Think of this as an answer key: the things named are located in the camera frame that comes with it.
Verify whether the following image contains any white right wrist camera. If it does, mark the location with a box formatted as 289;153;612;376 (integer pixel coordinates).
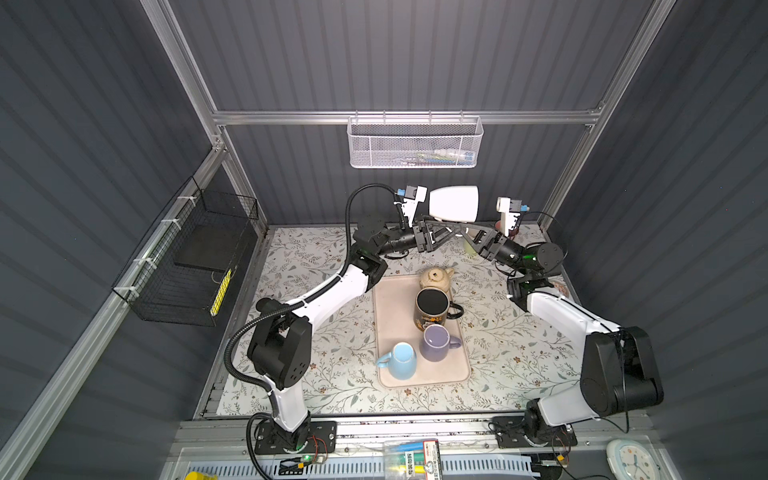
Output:
496;197;529;238

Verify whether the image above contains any clear box of markers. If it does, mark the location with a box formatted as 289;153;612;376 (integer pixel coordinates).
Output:
382;439;443;480

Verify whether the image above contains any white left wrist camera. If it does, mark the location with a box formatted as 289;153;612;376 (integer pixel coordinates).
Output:
394;186;428;229

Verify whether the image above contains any white wire basket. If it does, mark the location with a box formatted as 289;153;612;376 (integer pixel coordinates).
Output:
346;113;484;169

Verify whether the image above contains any white analog clock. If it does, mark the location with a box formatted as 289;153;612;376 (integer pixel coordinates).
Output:
606;439;662;480

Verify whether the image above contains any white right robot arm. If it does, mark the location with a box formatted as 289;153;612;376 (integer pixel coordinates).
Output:
437;222;665;436

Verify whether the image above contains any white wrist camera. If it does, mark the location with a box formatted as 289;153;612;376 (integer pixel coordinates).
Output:
496;197;529;238
394;186;428;229

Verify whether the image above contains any purple ceramic mug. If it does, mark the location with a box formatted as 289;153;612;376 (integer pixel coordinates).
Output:
419;324;463;362

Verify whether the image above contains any black floral mug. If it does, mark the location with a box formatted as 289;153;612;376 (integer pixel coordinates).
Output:
414;287;464;331

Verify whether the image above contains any clear tape roll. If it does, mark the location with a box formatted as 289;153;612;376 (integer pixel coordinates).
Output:
551;279;571;298

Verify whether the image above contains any beige plastic tray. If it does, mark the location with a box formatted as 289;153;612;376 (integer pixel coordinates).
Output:
372;275;471;389

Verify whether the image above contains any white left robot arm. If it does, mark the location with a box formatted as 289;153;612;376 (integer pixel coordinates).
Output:
223;186;479;450

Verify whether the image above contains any white ceramic mug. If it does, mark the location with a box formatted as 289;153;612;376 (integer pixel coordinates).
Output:
428;185;479;223

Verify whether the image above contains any light blue mug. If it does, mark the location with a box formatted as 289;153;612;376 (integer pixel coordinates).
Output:
376;342;417;380

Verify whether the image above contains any black wire basket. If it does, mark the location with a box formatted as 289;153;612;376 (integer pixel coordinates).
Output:
113;180;260;327

